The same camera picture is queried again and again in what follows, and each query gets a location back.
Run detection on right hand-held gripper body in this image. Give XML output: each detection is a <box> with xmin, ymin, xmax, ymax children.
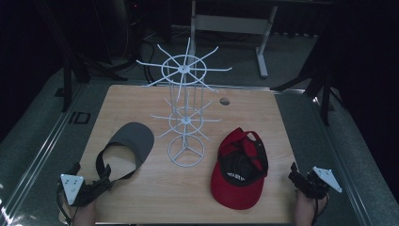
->
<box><xmin>299</xmin><ymin>166</ymin><xmax>343</xmax><ymax>201</ymax></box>

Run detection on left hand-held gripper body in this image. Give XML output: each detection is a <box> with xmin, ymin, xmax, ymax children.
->
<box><xmin>59</xmin><ymin>173</ymin><xmax>105</xmax><ymax>207</ymax></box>

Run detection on grey sun visor cap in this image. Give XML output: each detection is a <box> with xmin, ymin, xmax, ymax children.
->
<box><xmin>95</xmin><ymin>121</ymin><xmax>155</xmax><ymax>184</ymax></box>

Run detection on red baseball cap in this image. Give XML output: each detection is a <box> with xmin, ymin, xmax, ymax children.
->
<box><xmin>210</xmin><ymin>126</ymin><xmax>270</xmax><ymax>211</ymax></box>

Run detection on white wire display rack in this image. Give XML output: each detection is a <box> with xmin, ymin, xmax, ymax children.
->
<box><xmin>136</xmin><ymin>37</ymin><xmax>233</xmax><ymax>169</ymax></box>

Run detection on person's right hand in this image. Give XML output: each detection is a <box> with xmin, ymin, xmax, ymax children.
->
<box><xmin>295</xmin><ymin>191</ymin><xmax>327</xmax><ymax>218</ymax></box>

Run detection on person's left hand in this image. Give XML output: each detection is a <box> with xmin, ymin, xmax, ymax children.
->
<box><xmin>72</xmin><ymin>202</ymin><xmax>97</xmax><ymax>226</ymax></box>

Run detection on black tripod stand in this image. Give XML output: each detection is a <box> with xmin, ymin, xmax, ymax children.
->
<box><xmin>272</xmin><ymin>18</ymin><xmax>350</xmax><ymax>127</ymax></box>

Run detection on black stand with legs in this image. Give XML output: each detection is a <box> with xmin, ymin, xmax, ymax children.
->
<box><xmin>37</xmin><ymin>0</ymin><xmax>128</xmax><ymax>113</ymax></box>

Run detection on dark equipment cabinet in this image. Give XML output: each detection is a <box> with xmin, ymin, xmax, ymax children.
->
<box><xmin>123</xmin><ymin>0</ymin><xmax>149</xmax><ymax>60</ymax></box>

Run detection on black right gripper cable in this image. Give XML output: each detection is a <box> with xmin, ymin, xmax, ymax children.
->
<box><xmin>313</xmin><ymin>193</ymin><xmax>329</xmax><ymax>226</ymax></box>

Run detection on aluminium floor rail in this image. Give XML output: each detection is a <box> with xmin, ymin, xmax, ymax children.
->
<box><xmin>272</xmin><ymin>88</ymin><xmax>375</xmax><ymax>226</ymax></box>
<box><xmin>0</xmin><ymin>84</ymin><xmax>89</xmax><ymax>226</ymax></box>

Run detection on black floor cables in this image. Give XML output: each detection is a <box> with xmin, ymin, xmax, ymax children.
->
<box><xmin>137</xmin><ymin>37</ymin><xmax>158</xmax><ymax>86</ymax></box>

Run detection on white metal desk frame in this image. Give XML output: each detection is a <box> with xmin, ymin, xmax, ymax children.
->
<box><xmin>189</xmin><ymin>0</ymin><xmax>279</xmax><ymax>79</ymax></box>

